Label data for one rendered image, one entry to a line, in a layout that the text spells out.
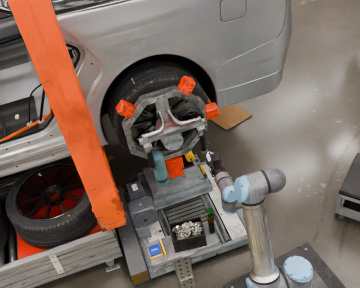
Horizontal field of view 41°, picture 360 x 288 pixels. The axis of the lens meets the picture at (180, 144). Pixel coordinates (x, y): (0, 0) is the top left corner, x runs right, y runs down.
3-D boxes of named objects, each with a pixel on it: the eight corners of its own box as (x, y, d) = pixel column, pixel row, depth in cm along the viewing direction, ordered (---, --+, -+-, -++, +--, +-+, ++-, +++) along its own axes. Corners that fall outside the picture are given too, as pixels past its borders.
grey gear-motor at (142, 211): (148, 195, 377) (140, 164, 353) (164, 236, 346) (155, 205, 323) (126, 203, 374) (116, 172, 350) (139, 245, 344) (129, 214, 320)
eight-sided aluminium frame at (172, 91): (207, 140, 340) (198, 76, 303) (210, 146, 335) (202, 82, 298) (133, 164, 333) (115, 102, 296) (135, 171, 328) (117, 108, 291)
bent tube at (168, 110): (191, 104, 307) (189, 91, 300) (202, 122, 293) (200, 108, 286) (165, 112, 305) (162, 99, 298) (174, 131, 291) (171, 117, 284)
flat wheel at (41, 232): (82, 165, 384) (73, 143, 368) (123, 215, 341) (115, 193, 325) (4, 208, 362) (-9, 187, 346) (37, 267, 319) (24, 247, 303)
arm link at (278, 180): (287, 160, 225) (254, 186, 290) (263, 167, 223) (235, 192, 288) (296, 183, 223) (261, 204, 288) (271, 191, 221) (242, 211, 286)
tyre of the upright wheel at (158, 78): (198, 50, 321) (100, 70, 308) (211, 68, 304) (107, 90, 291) (199, 127, 365) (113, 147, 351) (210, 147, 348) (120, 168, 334)
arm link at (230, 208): (243, 212, 283) (243, 198, 275) (225, 218, 281) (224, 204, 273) (237, 201, 290) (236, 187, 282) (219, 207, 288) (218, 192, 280)
